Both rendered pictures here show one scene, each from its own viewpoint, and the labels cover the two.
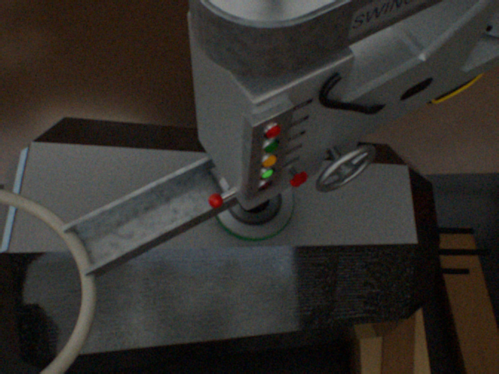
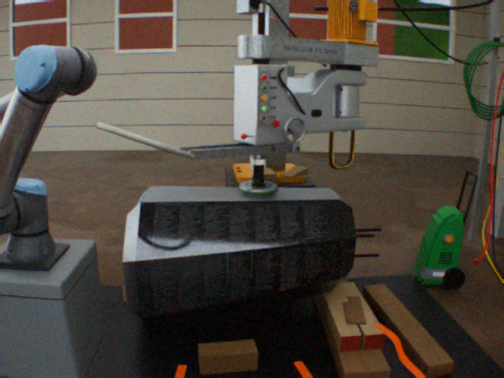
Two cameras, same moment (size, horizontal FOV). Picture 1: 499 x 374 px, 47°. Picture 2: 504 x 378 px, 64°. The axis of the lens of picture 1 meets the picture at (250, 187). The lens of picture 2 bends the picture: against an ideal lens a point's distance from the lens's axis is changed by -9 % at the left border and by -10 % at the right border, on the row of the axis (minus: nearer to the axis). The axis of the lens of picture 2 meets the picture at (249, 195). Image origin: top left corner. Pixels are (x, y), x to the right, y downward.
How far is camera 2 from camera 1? 1.92 m
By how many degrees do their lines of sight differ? 48
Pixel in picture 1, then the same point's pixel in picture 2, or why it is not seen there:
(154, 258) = (211, 205)
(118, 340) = (189, 249)
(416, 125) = not seen: hidden behind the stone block
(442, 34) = (318, 86)
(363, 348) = (332, 310)
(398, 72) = (306, 94)
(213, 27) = (245, 41)
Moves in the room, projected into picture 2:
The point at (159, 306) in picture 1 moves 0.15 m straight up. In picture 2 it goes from (212, 230) to (211, 202)
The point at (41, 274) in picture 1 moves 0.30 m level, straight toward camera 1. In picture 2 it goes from (153, 213) to (193, 226)
